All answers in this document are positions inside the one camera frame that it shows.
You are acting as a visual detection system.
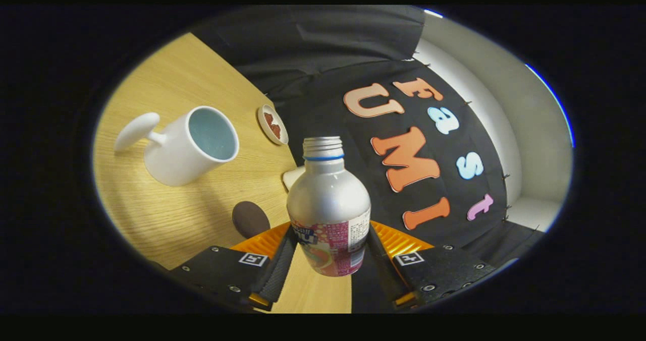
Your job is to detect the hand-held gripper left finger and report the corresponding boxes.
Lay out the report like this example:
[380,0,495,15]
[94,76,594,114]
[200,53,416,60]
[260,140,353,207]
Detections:
[169,222,298,311]

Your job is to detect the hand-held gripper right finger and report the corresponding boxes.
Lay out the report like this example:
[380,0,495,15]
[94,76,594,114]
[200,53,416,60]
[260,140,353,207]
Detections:
[366,220,498,309]

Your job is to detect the dark brown coaster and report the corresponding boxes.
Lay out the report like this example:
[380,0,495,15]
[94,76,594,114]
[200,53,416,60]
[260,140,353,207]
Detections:
[232,201,271,239]

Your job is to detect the silver juice bottle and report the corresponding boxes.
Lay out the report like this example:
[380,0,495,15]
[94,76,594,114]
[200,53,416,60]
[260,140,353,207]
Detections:
[286,136,371,277]

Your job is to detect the white cup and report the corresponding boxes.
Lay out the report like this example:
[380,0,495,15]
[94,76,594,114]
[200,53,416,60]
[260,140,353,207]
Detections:
[114,105,240,187]

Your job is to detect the white toaster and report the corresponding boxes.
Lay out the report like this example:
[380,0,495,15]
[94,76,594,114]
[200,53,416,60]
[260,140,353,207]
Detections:
[282,166,306,191]

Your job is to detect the wooden table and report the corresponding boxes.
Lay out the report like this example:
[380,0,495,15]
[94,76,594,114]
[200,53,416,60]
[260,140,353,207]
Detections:
[93,32,352,314]

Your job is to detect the white plate with red food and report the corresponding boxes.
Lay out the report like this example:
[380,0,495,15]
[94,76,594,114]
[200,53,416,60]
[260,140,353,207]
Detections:
[257,104,289,146]

